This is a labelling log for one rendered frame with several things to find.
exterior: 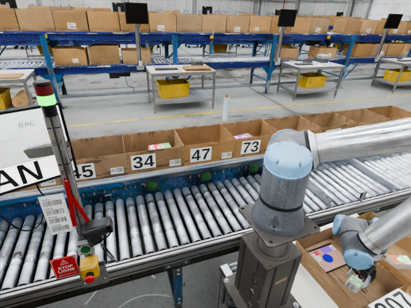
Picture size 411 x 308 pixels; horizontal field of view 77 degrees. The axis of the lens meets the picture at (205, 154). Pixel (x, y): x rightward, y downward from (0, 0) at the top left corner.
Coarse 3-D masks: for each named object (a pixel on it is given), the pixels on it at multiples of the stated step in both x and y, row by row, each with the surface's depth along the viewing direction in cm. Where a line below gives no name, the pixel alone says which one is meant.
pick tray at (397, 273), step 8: (360, 216) 152; (368, 216) 157; (376, 216) 153; (400, 240) 143; (408, 240) 140; (392, 248) 142; (400, 248) 143; (408, 248) 140; (408, 256) 138; (384, 264) 125; (392, 272) 122; (400, 272) 119; (408, 272) 129; (400, 280) 120; (408, 280) 117; (408, 288) 118
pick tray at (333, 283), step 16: (304, 240) 136; (320, 240) 144; (336, 240) 144; (304, 256) 129; (320, 272) 120; (336, 272) 128; (384, 272) 121; (336, 288) 113; (368, 288) 121; (384, 288) 121; (400, 288) 113; (336, 304) 115; (352, 304) 106; (368, 304) 105
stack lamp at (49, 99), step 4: (36, 88) 79; (40, 88) 79; (44, 88) 79; (48, 88) 80; (52, 88) 82; (36, 92) 80; (40, 92) 79; (44, 92) 80; (48, 92) 81; (52, 92) 82; (40, 96) 80; (44, 96) 80; (48, 96) 81; (52, 96) 82; (40, 100) 81; (44, 100) 81; (48, 100) 81; (52, 100) 82; (40, 104) 82; (44, 104) 81; (48, 104) 82; (52, 104) 83
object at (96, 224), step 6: (108, 216) 110; (90, 222) 107; (96, 222) 106; (102, 222) 106; (108, 222) 107; (84, 228) 105; (90, 228) 104; (96, 228) 105; (102, 228) 105; (108, 228) 106; (84, 234) 103; (90, 234) 104; (96, 234) 105; (102, 234) 106; (90, 240) 108; (96, 240) 109; (90, 246) 109
